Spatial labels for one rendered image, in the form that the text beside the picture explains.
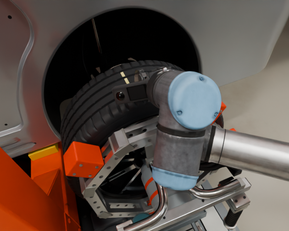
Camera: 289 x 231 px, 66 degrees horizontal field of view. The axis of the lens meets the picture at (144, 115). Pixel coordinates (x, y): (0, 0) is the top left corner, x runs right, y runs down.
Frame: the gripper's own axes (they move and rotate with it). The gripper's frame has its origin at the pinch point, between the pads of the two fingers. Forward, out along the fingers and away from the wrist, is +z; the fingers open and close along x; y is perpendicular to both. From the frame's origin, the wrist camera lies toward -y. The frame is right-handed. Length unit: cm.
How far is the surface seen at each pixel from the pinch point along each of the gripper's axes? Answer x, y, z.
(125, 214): -53, -17, 10
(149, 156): -22.6, -3.3, -7.1
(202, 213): -96, 26, 36
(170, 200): -37.7, -1.2, -11.0
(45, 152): -29, -47, 48
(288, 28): -22, 271, 200
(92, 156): -15.9, -19.4, -7.5
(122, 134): -12.3, -9.4, -7.3
